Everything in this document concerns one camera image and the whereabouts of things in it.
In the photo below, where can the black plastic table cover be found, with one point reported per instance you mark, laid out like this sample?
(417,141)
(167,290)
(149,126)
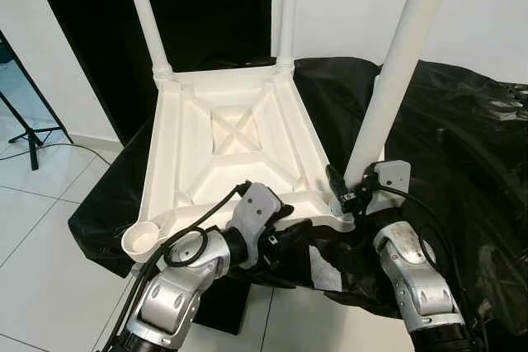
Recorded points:
(462,162)

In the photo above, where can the black door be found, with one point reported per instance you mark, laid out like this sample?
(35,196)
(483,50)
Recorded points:
(214,39)

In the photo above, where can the black tripod stand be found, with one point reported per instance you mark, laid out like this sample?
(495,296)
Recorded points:
(33,154)

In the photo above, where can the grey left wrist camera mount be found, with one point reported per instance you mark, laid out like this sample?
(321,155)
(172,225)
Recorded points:
(256,208)

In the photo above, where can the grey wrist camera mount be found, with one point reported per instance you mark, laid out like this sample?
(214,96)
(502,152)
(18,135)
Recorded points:
(388,183)
(256,208)

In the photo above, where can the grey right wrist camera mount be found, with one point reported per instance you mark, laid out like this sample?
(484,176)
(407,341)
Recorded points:
(388,183)

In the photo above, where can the glass panel black frame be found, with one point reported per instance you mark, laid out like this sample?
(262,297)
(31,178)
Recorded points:
(21,92)

